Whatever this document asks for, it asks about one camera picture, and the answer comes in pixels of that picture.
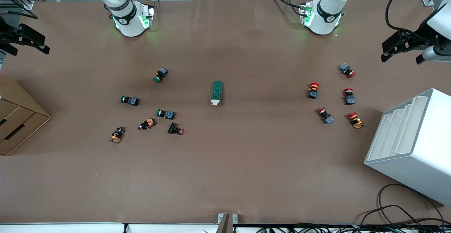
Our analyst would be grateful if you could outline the black looped cable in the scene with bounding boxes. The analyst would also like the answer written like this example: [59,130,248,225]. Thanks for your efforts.
[358,184,451,226]

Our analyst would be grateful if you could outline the red emergency button orange block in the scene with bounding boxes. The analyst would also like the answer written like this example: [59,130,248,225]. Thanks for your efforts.
[347,112,364,130]
[307,82,320,99]

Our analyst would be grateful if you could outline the green load switch cream base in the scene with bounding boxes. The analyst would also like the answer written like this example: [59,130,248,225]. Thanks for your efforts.
[211,81,223,106]

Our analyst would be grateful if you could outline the brown cardboard box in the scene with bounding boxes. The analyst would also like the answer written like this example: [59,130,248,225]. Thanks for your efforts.
[0,73,52,156]

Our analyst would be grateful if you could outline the white stepped plastic rack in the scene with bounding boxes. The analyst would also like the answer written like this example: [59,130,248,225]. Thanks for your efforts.
[364,88,451,206]

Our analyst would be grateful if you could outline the metal table edge bracket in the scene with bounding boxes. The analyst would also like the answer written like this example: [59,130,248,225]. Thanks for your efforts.
[216,213,238,233]

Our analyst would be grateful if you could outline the black selector switch orange block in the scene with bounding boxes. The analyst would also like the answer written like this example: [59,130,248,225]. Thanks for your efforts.
[138,118,156,130]
[109,127,126,144]

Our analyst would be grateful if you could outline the black square pushbutton red terminals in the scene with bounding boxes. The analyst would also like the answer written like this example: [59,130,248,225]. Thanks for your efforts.
[167,122,185,135]

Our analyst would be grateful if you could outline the black base cable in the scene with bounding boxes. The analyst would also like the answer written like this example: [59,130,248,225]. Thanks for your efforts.
[270,0,307,17]

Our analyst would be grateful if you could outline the black cable bundle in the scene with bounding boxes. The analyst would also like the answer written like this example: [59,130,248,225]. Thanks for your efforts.
[254,219,451,233]

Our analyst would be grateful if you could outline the white table edge rail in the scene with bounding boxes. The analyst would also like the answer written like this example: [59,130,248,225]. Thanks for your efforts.
[0,222,219,233]

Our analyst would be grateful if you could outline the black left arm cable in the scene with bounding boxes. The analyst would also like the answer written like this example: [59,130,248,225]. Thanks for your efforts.
[385,0,418,32]

